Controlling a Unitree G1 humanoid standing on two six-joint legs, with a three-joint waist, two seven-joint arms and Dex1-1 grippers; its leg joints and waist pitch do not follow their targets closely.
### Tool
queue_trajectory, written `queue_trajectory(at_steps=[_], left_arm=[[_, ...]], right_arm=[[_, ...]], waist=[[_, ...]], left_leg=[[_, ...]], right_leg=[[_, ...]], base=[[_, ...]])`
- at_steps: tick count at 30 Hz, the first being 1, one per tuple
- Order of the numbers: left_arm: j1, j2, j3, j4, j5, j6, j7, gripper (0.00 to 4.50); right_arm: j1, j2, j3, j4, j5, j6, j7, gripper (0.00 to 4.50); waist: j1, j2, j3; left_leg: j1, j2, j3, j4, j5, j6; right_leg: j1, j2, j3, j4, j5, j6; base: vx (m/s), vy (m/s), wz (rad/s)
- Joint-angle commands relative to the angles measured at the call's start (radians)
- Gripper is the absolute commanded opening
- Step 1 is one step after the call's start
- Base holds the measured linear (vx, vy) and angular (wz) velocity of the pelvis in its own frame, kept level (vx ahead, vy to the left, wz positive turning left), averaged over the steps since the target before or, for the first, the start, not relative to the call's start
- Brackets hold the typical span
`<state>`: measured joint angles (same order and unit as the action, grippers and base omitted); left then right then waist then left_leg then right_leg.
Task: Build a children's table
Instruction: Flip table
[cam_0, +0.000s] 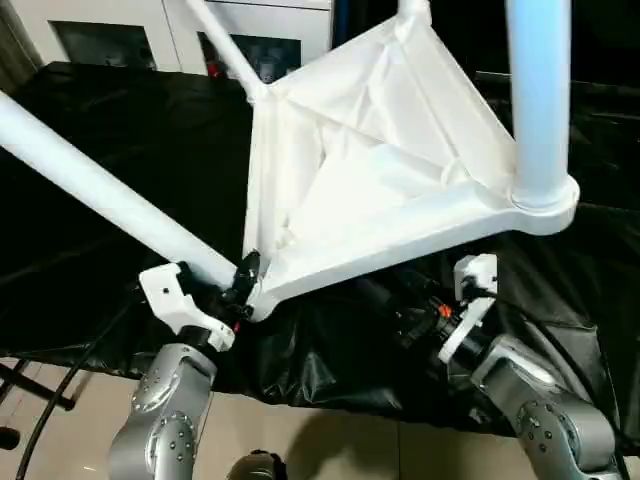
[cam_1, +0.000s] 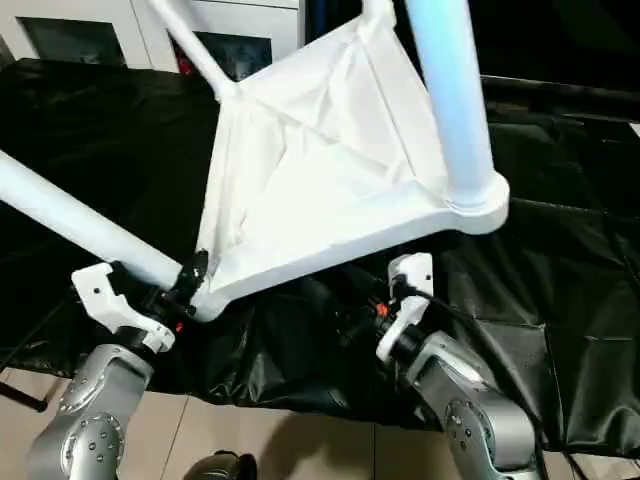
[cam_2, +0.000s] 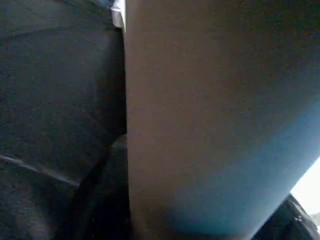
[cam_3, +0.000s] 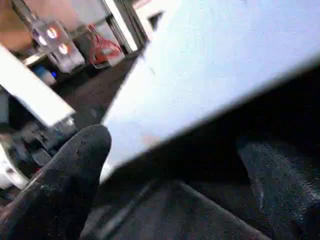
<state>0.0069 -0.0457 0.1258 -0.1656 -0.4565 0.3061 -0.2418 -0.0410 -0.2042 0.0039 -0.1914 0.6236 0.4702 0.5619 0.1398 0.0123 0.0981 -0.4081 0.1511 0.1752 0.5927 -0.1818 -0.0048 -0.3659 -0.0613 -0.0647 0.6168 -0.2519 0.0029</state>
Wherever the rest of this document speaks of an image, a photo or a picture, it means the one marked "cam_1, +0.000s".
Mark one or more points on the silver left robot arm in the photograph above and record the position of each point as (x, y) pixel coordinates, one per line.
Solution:
(95, 410)

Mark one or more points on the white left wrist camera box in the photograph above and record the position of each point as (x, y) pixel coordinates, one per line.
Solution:
(110, 300)

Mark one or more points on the white plastic table leg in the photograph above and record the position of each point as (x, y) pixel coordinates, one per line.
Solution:
(375, 10)
(70, 215)
(455, 100)
(190, 45)

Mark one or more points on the black plastic table mat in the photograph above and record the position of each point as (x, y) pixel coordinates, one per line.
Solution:
(100, 130)

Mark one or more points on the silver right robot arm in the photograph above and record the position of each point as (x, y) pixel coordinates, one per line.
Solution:
(470, 410)

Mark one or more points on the white plastic table top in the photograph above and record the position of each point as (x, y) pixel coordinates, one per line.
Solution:
(320, 170)

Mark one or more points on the dark shoe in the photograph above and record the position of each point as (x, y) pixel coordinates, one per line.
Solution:
(222, 466)

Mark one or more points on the black flat bar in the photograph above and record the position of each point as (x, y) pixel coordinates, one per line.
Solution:
(560, 95)

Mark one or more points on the white flat board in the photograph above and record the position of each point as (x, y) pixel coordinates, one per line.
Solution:
(634, 128)

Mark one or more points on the white glass-door cabinet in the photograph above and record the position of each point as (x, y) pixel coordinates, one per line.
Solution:
(145, 30)

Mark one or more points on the black metal stand leg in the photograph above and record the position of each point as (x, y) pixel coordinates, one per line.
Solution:
(25, 398)

